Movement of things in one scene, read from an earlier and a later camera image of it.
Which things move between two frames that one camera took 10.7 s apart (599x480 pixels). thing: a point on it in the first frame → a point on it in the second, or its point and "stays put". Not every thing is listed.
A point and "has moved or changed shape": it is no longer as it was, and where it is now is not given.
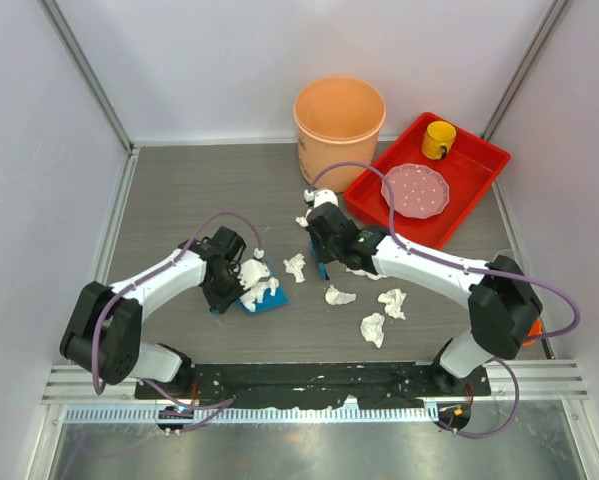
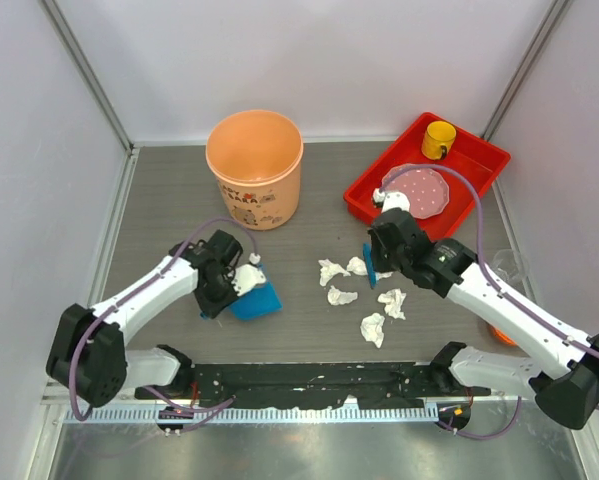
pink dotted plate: [419, 190] stays put
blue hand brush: [323, 268] has moved or changed shape
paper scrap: [294, 265] → [329, 269]
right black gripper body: [326, 249] → [382, 258]
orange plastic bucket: [338, 118] → [256, 157]
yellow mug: [437, 139] stays put
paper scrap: [372, 328] stays put
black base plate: [304, 385] stays put
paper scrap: [336, 297] stays put
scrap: [393, 300] stays put
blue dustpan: [268, 300] has moved or changed shape
